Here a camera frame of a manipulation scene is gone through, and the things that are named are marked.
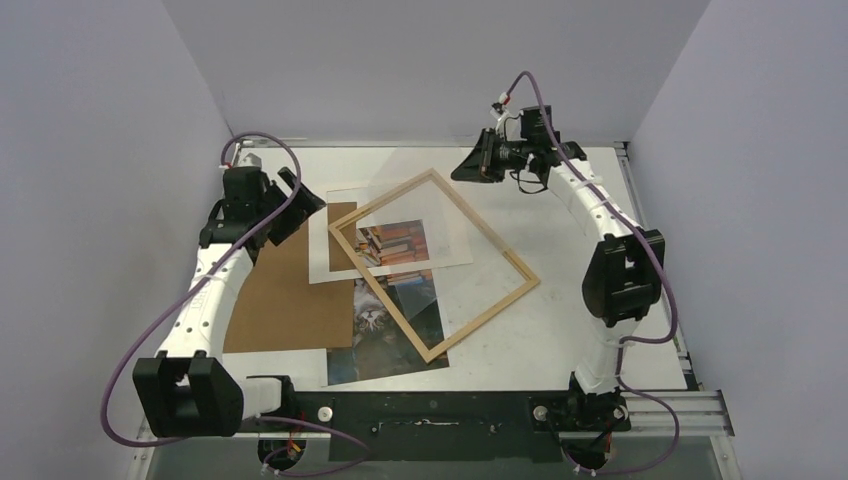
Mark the white mat board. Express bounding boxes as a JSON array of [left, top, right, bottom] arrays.
[[308, 182, 473, 284]]

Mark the clear acrylic sheet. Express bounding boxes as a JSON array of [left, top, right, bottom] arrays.
[[356, 146, 496, 331]]

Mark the brown cardboard backing board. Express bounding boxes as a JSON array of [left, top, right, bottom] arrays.
[[223, 226, 354, 353]]

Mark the wooden picture frame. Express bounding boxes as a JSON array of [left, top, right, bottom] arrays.
[[327, 169, 540, 363]]

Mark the colourful photo print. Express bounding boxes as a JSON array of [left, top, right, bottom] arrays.
[[326, 221, 450, 386]]

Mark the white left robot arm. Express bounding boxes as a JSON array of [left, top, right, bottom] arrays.
[[132, 166, 326, 438]]

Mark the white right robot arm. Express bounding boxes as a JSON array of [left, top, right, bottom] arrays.
[[450, 102, 665, 429]]

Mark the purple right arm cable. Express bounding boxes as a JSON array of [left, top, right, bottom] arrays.
[[493, 70, 681, 477]]

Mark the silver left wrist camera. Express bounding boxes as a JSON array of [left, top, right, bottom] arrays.
[[233, 153, 262, 169]]

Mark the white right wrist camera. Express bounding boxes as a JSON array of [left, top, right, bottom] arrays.
[[490, 99, 510, 126]]

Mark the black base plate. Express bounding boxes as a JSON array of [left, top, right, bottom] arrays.
[[241, 391, 631, 463]]

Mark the aluminium front rail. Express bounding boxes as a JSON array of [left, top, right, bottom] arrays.
[[149, 391, 734, 438]]

